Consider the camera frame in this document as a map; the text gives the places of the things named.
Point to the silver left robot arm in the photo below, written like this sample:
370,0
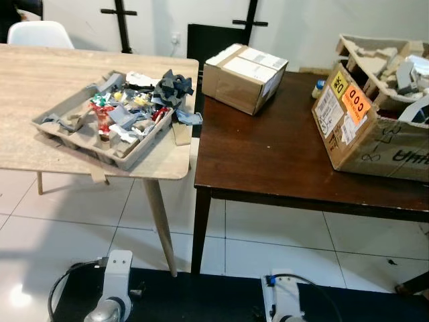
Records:
106,312

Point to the grey pulp tray with trash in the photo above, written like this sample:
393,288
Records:
70,139

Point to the large cardboard box orange sticker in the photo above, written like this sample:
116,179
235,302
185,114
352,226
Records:
389,151

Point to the beige moulded pulp insert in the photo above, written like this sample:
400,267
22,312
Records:
369,64

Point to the small bottle blue cap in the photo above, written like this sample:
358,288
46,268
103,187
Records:
321,89

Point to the dark brown wooden table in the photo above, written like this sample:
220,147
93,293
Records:
268,154

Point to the small labelled cardboard box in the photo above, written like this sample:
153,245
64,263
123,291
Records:
234,84

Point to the black cross stand pole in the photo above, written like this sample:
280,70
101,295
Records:
123,27
250,20

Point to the black flat panel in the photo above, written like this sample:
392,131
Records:
208,41

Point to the black floor mat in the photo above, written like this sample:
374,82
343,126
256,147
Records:
201,298

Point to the dark grey crumpled paper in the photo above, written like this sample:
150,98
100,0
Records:
171,90

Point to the red crumpled wrapper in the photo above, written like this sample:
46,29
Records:
102,118

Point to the light wooden table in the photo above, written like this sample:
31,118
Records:
40,100

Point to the white plastic chair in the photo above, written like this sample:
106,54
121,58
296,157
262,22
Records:
39,35

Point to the person in dark clothes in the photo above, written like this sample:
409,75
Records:
13,10

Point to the white wall socket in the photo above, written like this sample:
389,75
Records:
176,38

